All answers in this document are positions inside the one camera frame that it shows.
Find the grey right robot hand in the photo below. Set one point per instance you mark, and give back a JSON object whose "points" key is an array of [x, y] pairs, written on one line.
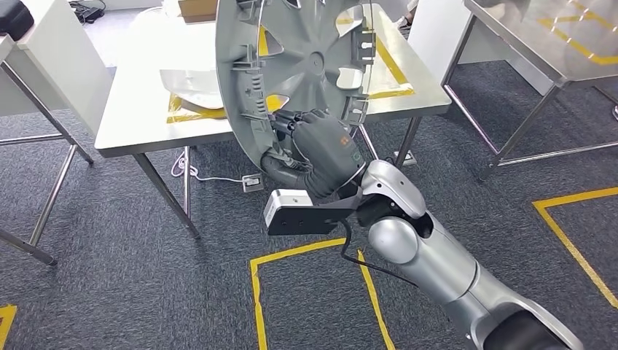
{"points": [[328, 149]]}

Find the silver plastic hubcap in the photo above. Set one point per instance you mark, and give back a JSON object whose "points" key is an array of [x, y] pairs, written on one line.
{"points": [[309, 63]]}

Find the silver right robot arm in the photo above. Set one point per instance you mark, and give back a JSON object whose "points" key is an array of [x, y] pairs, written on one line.
{"points": [[434, 270]]}

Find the flat silver metal part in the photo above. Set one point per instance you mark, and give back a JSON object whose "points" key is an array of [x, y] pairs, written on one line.
{"points": [[193, 87]]}

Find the steel workbench with tape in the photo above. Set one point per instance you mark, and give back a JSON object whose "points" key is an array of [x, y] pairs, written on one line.
{"points": [[555, 38], [135, 96]]}

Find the grey floor socket box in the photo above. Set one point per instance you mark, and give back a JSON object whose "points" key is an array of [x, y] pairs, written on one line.
{"points": [[252, 182], [404, 158]]}

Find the person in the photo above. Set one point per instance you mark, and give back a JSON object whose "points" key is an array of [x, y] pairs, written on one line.
{"points": [[406, 17]]}

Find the yellow floor tape square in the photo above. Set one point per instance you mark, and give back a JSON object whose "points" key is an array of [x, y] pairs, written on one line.
{"points": [[6, 323], [256, 299]]}

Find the brown cardboard box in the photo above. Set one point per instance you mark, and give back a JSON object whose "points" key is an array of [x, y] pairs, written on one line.
{"points": [[198, 9]]}

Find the white table with chrome legs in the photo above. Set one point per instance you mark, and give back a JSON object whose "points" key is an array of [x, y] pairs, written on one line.
{"points": [[63, 72]]}

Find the black case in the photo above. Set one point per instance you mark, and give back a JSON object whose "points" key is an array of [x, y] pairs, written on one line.
{"points": [[14, 19]]}

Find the wrist camera with black bracket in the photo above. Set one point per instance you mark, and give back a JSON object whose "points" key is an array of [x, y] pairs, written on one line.
{"points": [[299, 222]]}

